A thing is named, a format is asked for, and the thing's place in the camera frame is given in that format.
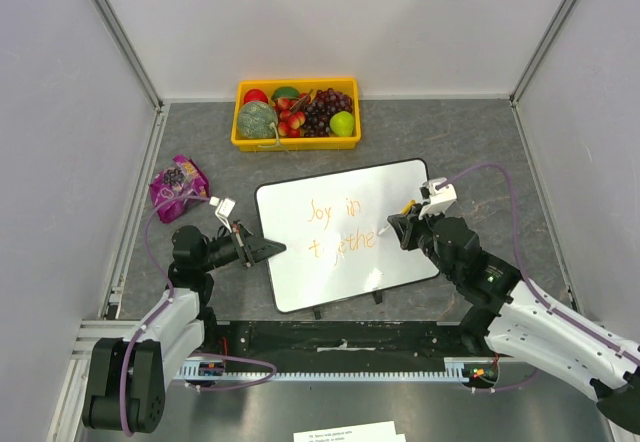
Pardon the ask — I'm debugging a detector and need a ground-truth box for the green pear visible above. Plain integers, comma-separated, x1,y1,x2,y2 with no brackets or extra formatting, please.
329,111,355,137

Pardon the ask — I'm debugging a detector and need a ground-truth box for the green red mango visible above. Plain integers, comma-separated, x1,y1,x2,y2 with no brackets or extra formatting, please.
271,86,300,101

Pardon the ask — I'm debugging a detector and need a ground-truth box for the dark red grape bunch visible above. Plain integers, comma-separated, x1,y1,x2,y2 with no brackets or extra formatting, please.
302,88,355,137

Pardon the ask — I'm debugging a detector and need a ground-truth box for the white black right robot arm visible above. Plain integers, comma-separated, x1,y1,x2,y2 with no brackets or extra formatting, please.
387,205,639,434

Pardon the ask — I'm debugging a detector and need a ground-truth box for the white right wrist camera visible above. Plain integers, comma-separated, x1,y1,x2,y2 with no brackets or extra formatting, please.
419,178,457,220

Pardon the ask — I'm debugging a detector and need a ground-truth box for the white marker pen orange tip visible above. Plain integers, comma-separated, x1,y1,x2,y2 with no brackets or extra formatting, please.
377,199,416,236

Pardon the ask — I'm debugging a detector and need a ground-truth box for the red apple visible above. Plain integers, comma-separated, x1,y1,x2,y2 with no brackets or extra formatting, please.
243,88,269,104

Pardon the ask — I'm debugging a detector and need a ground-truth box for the purple snack bag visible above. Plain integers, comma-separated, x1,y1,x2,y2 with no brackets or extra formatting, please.
149,154,209,224

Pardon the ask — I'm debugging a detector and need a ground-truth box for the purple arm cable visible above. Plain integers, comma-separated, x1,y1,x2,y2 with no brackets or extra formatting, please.
444,162,640,396
119,189,277,437

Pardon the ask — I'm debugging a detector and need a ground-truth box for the white whiteboard black frame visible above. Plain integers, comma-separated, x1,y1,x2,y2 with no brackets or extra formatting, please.
255,158,438,313

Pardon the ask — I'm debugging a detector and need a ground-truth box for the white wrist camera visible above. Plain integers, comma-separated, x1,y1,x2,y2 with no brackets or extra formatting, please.
419,178,457,220
208,196,236,230

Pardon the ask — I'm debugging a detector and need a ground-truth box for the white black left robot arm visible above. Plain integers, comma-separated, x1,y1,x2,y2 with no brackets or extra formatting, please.
82,222,286,436

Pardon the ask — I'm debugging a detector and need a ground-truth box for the white paper sheet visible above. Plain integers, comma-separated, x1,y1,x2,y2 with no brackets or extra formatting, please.
293,421,406,442

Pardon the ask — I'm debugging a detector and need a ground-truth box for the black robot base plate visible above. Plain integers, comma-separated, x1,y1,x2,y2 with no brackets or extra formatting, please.
196,321,493,374

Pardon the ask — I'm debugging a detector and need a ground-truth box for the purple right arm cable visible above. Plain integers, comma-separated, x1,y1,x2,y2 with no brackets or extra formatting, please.
444,162,640,396

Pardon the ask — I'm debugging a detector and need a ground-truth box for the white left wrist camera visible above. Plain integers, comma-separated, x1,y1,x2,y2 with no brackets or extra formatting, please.
208,196,236,230

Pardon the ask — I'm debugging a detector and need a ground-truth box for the red lychee cluster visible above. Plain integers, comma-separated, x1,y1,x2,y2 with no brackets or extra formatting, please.
274,97,308,138

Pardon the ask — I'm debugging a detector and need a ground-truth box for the green striped melon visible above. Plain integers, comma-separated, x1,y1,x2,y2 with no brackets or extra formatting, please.
237,101,278,139

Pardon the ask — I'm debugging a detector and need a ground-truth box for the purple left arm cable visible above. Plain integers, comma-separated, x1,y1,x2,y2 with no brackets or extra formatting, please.
119,189,277,437

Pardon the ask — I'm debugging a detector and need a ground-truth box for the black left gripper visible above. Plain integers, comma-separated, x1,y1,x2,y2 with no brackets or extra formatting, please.
198,220,285,272

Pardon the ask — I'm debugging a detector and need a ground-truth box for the yellow plastic fruit tray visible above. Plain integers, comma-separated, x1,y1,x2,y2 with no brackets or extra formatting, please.
231,77,362,152

